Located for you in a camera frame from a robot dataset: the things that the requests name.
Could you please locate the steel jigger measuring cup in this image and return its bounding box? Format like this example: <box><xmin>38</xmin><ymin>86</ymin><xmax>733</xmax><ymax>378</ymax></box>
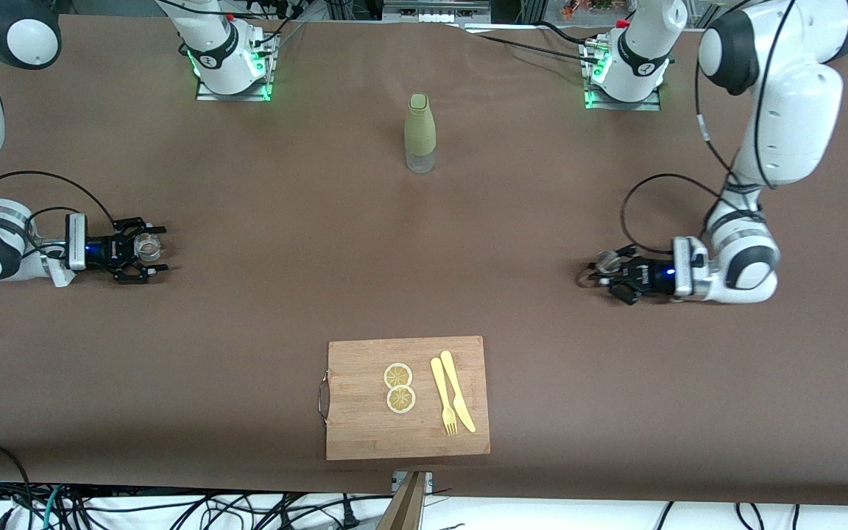
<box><xmin>576</xmin><ymin>250</ymin><xmax>621</xmax><ymax>289</ymax></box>

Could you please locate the clear glass shaker cup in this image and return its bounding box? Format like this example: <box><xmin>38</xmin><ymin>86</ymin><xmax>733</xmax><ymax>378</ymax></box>
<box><xmin>134</xmin><ymin>233</ymin><xmax>164</xmax><ymax>263</ymax></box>

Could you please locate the brown table cover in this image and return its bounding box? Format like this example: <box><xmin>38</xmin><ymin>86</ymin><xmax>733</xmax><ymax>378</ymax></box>
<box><xmin>0</xmin><ymin>13</ymin><xmax>848</xmax><ymax>507</ymax></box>

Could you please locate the yellow plastic knife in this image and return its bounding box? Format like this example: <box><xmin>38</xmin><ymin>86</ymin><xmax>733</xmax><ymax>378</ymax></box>
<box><xmin>439</xmin><ymin>350</ymin><xmax>477</xmax><ymax>434</ymax></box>

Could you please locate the yellow plastic fork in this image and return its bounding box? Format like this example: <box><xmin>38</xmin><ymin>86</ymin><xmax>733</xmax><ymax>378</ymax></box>
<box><xmin>430</xmin><ymin>357</ymin><xmax>459</xmax><ymax>437</ymax></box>

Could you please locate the green bottle with clear base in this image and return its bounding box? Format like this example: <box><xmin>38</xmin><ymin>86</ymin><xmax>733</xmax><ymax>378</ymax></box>
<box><xmin>403</xmin><ymin>93</ymin><xmax>437</xmax><ymax>174</ymax></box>

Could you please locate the wooden cutting board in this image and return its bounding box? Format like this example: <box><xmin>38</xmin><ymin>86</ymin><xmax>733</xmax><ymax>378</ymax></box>
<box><xmin>317</xmin><ymin>336</ymin><xmax>491</xmax><ymax>462</ymax></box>

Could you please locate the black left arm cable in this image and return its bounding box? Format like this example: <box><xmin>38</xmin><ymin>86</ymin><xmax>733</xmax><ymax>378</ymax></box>
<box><xmin>620</xmin><ymin>0</ymin><xmax>802</xmax><ymax>255</ymax></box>

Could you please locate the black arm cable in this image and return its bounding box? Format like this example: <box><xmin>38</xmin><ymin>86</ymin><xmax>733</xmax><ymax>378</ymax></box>
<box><xmin>0</xmin><ymin>170</ymin><xmax>117</xmax><ymax>260</ymax></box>
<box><xmin>620</xmin><ymin>0</ymin><xmax>802</xmax><ymax>255</ymax></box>

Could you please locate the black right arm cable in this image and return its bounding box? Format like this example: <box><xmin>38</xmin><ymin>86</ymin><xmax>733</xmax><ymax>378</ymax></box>
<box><xmin>0</xmin><ymin>170</ymin><xmax>117</xmax><ymax>260</ymax></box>

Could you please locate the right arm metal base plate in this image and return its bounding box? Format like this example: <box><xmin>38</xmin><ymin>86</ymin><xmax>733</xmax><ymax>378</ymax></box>
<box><xmin>195</xmin><ymin>33</ymin><xmax>275</xmax><ymax>102</ymax></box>

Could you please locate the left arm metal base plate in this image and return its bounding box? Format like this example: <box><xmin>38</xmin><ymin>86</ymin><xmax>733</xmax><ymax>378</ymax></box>
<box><xmin>582</xmin><ymin>40</ymin><xmax>663</xmax><ymax>112</ymax></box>

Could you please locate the black left base cable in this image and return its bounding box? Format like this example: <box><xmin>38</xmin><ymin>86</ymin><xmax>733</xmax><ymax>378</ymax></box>
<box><xmin>468</xmin><ymin>21</ymin><xmax>606</xmax><ymax>67</ymax></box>

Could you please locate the black base cable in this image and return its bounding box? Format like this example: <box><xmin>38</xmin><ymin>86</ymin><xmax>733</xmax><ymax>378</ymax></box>
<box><xmin>261</xmin><ymin>15</ymin><xmax>308</xmax><ymax>57</ymax></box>
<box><xmin>468</xmin><ymin>21</ymin><xmax>606</xmax><ymax>67</ymax></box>

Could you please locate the black right base cable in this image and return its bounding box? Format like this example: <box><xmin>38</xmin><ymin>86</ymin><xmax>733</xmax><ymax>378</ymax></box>
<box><xmin>261</xmin><ymin>15</ymin><xmax>308</xmax><ymax>57</ymax></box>

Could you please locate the small metal bracket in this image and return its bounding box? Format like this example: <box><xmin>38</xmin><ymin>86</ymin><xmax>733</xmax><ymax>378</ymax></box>
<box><xmin>392</xmin><ymin>471</ymin><xmax>434</xmax><ymax>495</ymax></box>

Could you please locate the wooden post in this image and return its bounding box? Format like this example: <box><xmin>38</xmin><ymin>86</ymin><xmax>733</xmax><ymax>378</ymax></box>
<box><xmin>376</xmin><ymin>471</ymin><xmax>428</xmax><ymax>530</ymax></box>

